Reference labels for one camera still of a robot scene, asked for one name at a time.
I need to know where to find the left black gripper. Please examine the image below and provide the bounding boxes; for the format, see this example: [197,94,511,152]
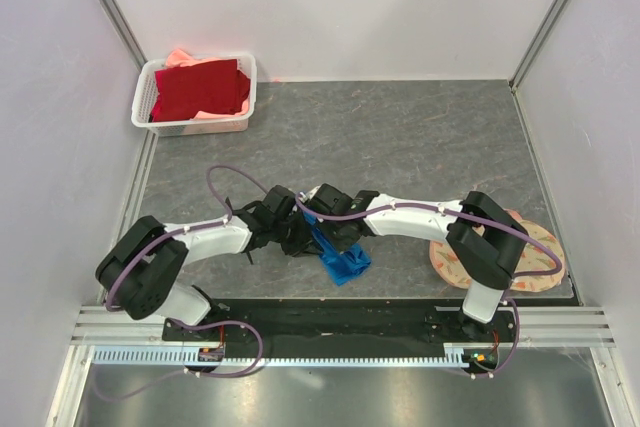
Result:
[271,208,323,258]

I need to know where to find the blue cloth napkin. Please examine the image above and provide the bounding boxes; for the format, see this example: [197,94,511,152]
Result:
[304,213,372,286]

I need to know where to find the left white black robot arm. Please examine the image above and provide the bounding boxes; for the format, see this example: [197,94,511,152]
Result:
[96,205,321,340]

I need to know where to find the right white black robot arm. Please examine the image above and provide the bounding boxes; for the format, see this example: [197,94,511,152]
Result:
[306,191,529,341]

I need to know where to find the red cloth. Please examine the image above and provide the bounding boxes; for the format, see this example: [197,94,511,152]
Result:
[150,59,250,122]

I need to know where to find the floral round pot holder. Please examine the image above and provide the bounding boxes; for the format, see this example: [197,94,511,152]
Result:
[429,209,566,293]

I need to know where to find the pink cloth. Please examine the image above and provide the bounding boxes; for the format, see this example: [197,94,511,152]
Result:
[165,49,220,68]

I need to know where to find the white plastic basket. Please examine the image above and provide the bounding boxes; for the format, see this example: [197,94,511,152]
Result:
[131,49,257,136]

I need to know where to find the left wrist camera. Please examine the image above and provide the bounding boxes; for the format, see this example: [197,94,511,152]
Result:
[262,185,296,219]

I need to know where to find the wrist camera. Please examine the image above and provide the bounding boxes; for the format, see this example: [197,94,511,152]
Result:
[262,185,296,219]
[303,183,352,219]

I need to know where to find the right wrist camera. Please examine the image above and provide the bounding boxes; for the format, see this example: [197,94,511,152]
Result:
[303,183,352,219]

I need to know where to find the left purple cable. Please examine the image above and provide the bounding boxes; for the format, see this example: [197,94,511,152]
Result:
[92,165,271,401]

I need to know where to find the purple cable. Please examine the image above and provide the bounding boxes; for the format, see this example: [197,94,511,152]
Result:
[295,190,565,378]
[92,165,271,401]

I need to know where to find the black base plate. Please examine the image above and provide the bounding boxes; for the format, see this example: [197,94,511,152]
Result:
[162,296,516,346]

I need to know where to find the grey slotted cable duct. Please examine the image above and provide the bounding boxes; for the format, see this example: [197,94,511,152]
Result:
[92,345,474,369]

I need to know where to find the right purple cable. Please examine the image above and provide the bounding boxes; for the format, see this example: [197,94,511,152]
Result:
[295,190,565,378]

